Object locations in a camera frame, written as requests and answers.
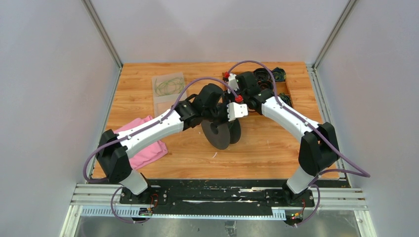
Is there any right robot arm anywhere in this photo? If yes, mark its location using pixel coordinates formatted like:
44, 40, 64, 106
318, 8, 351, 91
227, 72, 338, 206

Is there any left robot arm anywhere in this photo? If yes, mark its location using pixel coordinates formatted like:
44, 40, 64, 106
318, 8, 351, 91
91, 83, 242, 204

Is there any orange floral rolled tie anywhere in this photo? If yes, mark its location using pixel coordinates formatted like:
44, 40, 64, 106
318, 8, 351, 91
257, 80, 273, 90

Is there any dark blue rolled tie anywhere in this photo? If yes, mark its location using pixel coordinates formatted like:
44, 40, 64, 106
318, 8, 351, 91
253, 68, 272, 82

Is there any wooden compartment tray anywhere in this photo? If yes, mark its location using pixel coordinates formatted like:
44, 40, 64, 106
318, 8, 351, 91
236, 70, 291, 114

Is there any green yellow rolled tie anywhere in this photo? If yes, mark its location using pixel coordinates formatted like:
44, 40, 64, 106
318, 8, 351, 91
271, 67, 286, 82

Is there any green blue rolled tie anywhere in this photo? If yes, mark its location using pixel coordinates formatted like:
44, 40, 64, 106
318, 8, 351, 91
278, 93, 293, 108

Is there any clear plastic box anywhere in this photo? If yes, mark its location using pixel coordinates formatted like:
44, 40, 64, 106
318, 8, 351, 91
151, 72, 186, 116

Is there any pink folded cloth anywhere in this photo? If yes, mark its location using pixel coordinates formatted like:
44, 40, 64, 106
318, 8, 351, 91
114, 116, 168, 170

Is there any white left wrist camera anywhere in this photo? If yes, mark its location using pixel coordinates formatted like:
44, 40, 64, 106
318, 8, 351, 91
227, 95, 249, 121

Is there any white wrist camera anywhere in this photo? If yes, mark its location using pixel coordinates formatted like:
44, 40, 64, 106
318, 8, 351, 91
223, 72, 239, 93
227, 95, 249, 121

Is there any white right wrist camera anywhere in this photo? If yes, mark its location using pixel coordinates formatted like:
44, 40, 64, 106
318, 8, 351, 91
223, 72, 239, 93

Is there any green wire in box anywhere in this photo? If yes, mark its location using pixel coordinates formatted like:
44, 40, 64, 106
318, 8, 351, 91
154, 77, 186, 96

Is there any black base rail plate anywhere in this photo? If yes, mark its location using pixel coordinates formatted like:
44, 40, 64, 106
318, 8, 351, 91
88, 178, 320, 220

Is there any aluminium frame post right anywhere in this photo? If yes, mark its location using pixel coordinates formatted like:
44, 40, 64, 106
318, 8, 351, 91
306, 0, 357, 145

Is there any aluminium frame post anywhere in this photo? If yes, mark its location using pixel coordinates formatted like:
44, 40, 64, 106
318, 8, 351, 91
81, 0, 123, 71
306, 0, 357, 145

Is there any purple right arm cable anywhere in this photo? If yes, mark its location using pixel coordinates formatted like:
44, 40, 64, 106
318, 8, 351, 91
227, 60, 371, 226

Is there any aluminium frame post left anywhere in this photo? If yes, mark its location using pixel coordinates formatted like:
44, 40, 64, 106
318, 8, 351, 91
81, 0, 123, 71

